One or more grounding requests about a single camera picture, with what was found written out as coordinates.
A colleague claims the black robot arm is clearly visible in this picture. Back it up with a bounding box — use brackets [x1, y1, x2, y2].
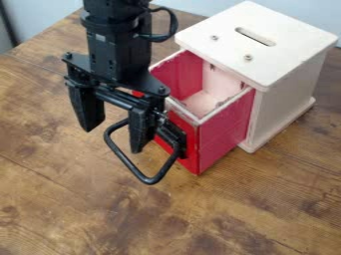
[63, 0, 178, 153]

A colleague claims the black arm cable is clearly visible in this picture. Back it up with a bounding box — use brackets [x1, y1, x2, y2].
[132, 5, 179, 44]

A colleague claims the red wooden drawer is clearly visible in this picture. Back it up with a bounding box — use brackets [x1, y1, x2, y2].
[151, 50, 255, 175]

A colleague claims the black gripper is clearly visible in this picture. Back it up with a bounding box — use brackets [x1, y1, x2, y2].
[63, 28, 171, 153]

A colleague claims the black metal drawer handle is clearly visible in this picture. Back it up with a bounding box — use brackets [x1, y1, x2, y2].
[104, 119, 187, 185]

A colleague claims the white wooden box cabinet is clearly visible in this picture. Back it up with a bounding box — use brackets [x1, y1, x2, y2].
[175, 1, 338, 152]

